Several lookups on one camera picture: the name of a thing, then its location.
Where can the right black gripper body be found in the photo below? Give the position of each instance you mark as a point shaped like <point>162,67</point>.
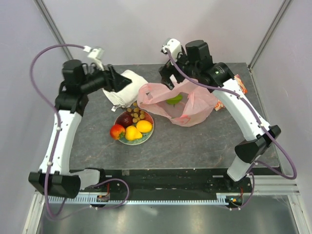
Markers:
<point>169,68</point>

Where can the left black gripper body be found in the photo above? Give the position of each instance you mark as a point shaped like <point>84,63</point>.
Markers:
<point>111,84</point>

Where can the green fake fruit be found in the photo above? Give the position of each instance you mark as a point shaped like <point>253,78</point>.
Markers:
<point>175,100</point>

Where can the pink plastic bag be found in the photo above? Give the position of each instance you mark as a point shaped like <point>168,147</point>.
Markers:
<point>195,107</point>

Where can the dark red fake fruit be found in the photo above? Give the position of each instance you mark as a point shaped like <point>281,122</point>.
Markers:
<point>125,120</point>

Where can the brown longan bunch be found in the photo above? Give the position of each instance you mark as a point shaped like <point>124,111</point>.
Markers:
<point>134,111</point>

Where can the red fake apple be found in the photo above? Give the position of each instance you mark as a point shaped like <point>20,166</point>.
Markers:
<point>117,132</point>

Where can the yellow fake lemon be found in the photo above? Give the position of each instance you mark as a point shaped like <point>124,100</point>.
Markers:
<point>144,126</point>

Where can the yellow fake pear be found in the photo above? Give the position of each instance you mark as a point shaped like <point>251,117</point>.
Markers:
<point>132,133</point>

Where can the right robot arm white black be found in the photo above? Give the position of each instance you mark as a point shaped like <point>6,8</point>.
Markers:
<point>195,61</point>

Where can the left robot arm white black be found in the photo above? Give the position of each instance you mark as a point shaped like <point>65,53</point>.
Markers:
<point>53,177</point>

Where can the white folded towel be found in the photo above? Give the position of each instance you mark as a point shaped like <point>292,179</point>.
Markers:
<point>128,95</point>

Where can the orange floral folded cloth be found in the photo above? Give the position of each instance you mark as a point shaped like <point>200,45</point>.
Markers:
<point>237,77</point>

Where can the red teal floral plate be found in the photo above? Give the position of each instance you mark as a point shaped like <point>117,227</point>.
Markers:
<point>145,135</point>

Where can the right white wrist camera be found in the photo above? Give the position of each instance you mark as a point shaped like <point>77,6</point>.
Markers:
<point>173,45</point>

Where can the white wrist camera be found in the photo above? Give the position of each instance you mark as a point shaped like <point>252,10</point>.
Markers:
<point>95,54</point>
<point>173,45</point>

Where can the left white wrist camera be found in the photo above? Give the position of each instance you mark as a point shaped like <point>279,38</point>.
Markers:
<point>95,54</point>

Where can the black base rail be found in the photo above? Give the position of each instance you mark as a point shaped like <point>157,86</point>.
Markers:
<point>210,181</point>

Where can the grey cable duct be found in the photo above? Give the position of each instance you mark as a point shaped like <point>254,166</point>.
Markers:
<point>94,199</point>

